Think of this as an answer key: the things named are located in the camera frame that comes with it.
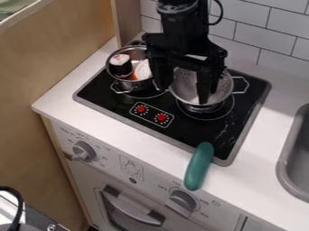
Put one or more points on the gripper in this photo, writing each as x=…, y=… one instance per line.
x=185, y=36

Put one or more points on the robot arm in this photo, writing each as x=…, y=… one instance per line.
x=177, y=4

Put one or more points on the toy sink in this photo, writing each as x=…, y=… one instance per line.
x=295, y=156

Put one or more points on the silver strainer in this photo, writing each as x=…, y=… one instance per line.
x=185, y=87

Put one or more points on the white and orange toy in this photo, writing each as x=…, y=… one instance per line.
x=143, y=70

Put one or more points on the toy stove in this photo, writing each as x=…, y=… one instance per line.
x=189, y=129

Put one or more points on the silver pot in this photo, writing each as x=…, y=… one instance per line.
x=133, y=85

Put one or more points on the toy sushi roll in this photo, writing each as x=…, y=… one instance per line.
x=120, y=64

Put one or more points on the blue-green toy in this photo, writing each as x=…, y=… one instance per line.
x=198, y=167

